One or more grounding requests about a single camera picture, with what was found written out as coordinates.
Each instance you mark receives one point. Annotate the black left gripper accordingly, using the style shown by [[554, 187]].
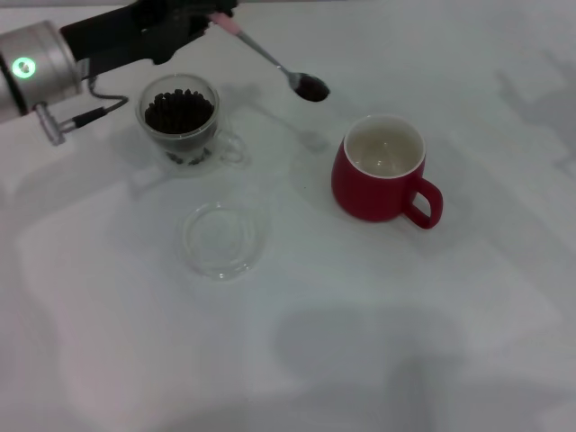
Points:
[[112, 36]]

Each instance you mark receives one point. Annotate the small scooped coffee bean portion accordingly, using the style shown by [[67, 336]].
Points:
[[312, 90]]

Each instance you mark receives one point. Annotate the red ceramic mug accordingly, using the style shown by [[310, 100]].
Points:
[[364, 193]]

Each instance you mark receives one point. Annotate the coffee beans pile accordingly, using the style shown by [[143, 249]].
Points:
[[180, 114]]

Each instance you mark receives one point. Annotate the round clear glass saucer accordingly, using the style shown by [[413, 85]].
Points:
[[220, 270]]

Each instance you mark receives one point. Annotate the double-wall glass cup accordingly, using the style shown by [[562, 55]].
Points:
[[198, 150]]

